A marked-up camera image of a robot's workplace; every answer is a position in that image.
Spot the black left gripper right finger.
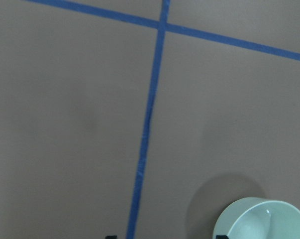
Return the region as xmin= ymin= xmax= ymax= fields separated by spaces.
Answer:
xmin=216 ymin=235 xmax=229 ymax=239

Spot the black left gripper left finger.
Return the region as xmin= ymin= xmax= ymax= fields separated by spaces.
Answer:
xmin=105 ymin=235 xmax=117 ymax=239

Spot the light green bowl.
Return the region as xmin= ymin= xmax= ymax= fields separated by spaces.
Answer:
xmin=212 ymin=197 xmax=300 ymax=239

